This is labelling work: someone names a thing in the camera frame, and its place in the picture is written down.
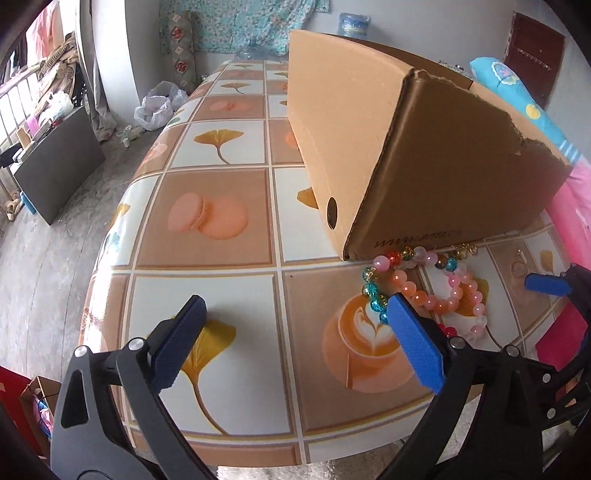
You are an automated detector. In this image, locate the pink orange bead bracelet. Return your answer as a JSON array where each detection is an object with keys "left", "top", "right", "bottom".
[{"left": 389, "top": 267, "right": 489, "bottom": 319}]

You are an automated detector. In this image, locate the multicolour bead bracelet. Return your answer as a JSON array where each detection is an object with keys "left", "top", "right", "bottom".
[{"left": 361, "top": 243, "right": 489, "bottom": 341}]

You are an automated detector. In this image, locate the small brown cardboard box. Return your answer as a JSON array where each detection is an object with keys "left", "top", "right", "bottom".
[{"left": 19, "top": 376, "right": 61, "bottom": 460}]

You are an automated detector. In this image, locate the red gift bag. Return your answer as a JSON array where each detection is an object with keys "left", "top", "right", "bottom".
[{"left": 0, "top": 366, "right": 42, "bottom": 454}]

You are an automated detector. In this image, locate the patterned tablecloth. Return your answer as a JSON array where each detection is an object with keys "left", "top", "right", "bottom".
[{"left": 78, "top": 57, "right": 574, "bottom": 468}]

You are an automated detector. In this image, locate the light blue pillow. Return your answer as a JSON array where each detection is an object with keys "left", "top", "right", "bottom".
[{"left": 470, "top": 57, "right": 587, "bottom": 166}]

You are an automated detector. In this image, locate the dark red door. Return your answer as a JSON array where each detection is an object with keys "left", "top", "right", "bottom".
[{"left": 504, "top": 13, "right": 566, "bottom": 108}]

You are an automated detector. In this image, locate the dark grey cabinet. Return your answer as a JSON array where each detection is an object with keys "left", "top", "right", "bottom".
[{"left": 15, "top": 107, "right": 105, "bottom": 224}]

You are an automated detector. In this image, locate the white plastic bag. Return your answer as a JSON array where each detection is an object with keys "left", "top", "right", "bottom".
[{"left": 134, "top": 81, "right": 188, "bottom": 131}]

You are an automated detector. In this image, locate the blue water jug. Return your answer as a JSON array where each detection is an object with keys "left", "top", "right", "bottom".
[{"left": 338, "top": 12, "right": 370, "bottom": 39}]

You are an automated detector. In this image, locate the rolled patterned mat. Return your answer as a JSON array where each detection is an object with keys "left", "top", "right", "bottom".
[{"left": 167, "top": 11, "right": 197, "bottom": 93}]

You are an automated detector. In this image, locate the teal floral wall cloth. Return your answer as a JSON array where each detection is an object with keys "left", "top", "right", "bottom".
[{"left": 158, "top": 0, "right": 331, "bottom": 56}]

